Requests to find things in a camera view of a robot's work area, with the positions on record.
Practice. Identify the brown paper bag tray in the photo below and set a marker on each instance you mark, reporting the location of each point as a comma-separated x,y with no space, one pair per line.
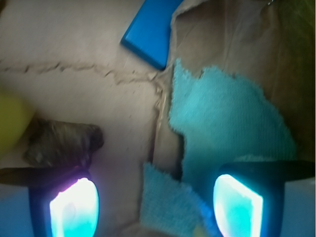
64,57

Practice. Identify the blue rectangular block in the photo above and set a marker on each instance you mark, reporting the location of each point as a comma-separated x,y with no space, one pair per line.
148,35

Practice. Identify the brown rock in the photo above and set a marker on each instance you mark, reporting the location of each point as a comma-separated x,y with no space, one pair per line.
63,144

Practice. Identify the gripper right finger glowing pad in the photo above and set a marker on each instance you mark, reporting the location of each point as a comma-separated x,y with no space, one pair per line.
266,199

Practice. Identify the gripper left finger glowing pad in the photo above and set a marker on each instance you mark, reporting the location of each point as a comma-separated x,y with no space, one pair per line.
48,202

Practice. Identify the yellow sponge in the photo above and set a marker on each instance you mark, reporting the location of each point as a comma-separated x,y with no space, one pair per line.
15,116

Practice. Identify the light blue cloth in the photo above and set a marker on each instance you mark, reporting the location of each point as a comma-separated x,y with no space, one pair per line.
223,118

